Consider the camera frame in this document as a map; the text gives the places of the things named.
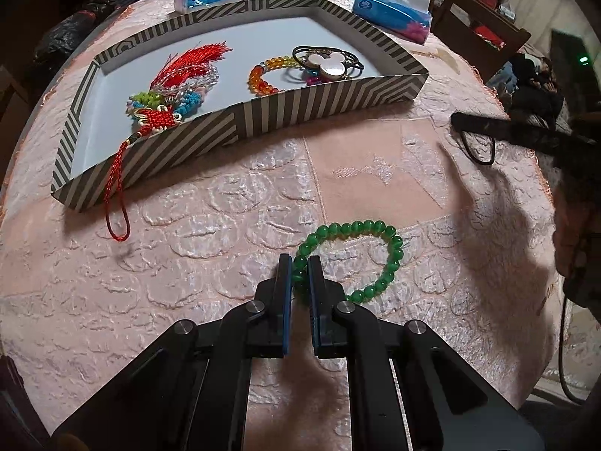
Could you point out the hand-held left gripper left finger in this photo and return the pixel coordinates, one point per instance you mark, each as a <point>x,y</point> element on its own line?
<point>285,305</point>

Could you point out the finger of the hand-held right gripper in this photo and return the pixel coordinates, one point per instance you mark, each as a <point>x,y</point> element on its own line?
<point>516,134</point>

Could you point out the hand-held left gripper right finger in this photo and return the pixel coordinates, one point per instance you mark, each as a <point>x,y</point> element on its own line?
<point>315,305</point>

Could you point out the striped cardboard box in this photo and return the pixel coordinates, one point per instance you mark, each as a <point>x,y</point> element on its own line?
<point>188,145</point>

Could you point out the red knot tassel ornament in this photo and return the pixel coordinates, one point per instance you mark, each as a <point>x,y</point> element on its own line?
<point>157,120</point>

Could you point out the person's right hand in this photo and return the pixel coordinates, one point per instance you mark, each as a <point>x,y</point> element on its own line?
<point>577,235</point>

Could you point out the pink embossed tablecloth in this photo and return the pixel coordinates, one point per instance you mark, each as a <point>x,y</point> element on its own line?
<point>234,253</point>

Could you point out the wooden chair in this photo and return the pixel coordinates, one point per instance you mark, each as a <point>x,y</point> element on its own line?
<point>474,23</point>

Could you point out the black plastic bag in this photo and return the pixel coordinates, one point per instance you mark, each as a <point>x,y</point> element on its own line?
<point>70,28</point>

